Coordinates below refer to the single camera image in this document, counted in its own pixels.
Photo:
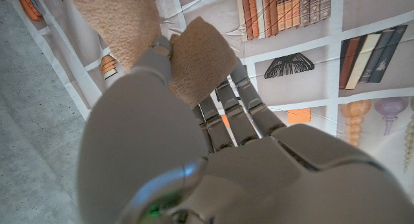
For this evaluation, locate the tan adhesive wrap strip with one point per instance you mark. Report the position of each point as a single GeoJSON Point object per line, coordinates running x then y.
{"type": "Point", "coordinates": [145, 39]}

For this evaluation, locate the printed bookshelf backdrop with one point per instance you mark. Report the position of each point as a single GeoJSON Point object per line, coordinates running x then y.
{"type": "Point", "coordinates": [291, 55]}

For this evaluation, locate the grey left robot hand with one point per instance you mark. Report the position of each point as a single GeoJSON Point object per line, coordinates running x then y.
{"type": "Point", "coordinates": [242, 178]}

